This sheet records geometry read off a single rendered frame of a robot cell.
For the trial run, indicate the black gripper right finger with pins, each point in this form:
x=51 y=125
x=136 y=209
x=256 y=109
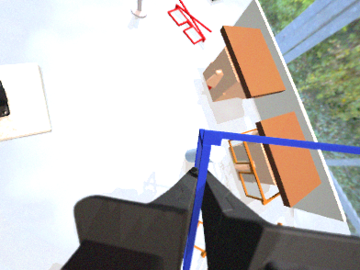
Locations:
x=237 y=238

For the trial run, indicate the red glasses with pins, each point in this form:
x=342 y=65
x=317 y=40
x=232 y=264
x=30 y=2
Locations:
x=179 y=18

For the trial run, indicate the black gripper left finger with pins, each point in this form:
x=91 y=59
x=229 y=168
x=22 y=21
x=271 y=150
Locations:
x=158 y=227

